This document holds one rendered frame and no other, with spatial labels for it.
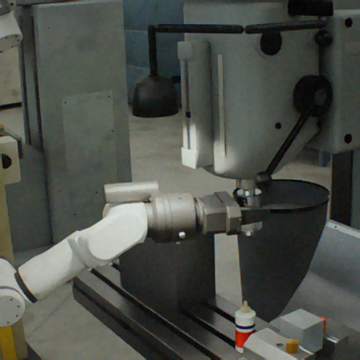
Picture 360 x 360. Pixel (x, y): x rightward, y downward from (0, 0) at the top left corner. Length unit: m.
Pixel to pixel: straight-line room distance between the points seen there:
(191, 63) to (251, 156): 0.18
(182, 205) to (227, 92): 0.22
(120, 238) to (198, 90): 0.28
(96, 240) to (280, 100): 0.38
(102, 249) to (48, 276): 0.11
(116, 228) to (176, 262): 0.37
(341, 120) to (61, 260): 0.54
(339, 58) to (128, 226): 0.46
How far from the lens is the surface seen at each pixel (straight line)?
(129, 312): 1.59
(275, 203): 3.59
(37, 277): 1.22
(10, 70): 9.65
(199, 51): 1.13
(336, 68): 1.21
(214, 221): 1.22
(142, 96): 1.06
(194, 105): 1.14
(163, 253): 1.55
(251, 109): 1.12
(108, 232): 1.18
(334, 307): 1.59
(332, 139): 1.23
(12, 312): 1.21
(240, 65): 1.11
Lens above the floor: 1.66
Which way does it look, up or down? 17 degrees down
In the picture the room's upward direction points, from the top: 2 degrees counter-clockwise
